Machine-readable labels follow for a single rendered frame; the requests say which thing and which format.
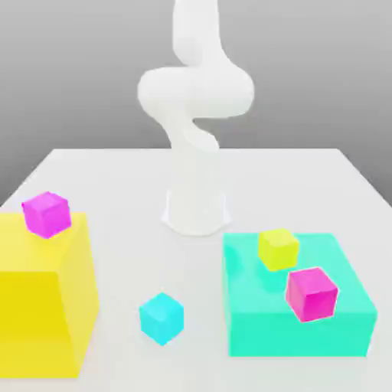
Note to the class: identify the large yellow box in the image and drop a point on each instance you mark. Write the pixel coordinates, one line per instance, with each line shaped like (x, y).
(33, 321)

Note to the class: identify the small cyan cube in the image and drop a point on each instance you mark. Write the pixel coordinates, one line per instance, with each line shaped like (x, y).
(161, 318)

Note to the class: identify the small yellow cube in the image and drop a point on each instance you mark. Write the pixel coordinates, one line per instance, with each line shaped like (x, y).
(278, 249)

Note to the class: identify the small pink cube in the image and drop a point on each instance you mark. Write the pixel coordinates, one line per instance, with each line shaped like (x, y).
(311, 294)

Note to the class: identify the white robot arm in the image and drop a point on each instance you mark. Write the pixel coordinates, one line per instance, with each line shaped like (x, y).
(196, 92)

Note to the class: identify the small magenta cube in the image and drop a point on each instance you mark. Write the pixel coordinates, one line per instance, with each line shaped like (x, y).
(46, 215)

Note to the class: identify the large turquoise box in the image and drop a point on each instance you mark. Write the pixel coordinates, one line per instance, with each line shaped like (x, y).
(275, 333)

